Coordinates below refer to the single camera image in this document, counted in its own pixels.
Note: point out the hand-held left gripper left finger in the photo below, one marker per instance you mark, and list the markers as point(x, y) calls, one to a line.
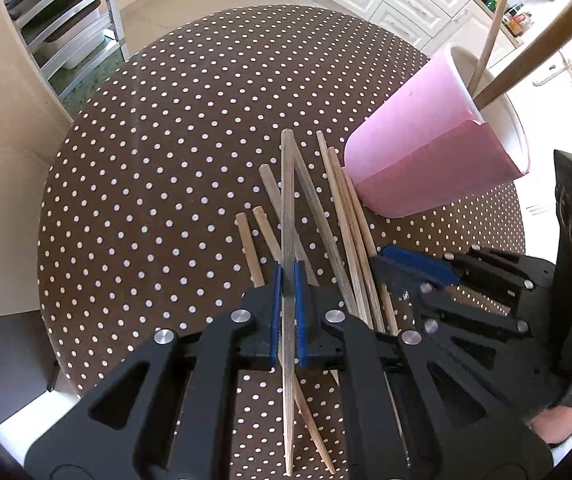
point(277, 310)

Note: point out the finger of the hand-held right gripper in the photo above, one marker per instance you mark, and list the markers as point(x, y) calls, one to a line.
point(466, 312)
point(416, 260)

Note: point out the pale wooden chopstick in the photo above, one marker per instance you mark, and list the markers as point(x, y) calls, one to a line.
point(488, 50)

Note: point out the pink cup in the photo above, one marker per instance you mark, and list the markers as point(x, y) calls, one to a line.
point(416, 135)

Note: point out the grey metal shelf rack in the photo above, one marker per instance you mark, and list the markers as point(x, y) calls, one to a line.
point(66, 25)

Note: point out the dark condiment bottle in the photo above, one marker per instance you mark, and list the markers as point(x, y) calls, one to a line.
point(510, 15)

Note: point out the white door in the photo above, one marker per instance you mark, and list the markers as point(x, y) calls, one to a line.
point(556, 65)

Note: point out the dark grey seat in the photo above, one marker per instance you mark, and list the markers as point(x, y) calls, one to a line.
point(6, 370)

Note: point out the bunch of bamboo chopsticks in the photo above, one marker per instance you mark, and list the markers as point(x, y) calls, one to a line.
point(348, 225)

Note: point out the person's right hand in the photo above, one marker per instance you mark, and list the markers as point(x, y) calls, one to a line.
point(558, 425)

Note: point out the round polka dot table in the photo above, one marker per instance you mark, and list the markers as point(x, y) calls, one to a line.
point(166, 160)

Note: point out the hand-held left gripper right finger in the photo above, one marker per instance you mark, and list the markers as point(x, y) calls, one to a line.
point(300, 310)

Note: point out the orange condiment bottle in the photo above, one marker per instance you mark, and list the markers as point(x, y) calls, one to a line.
point(522, 22)

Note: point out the dark wooden chopstick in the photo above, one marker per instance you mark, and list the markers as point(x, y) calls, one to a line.
point(531, 57)

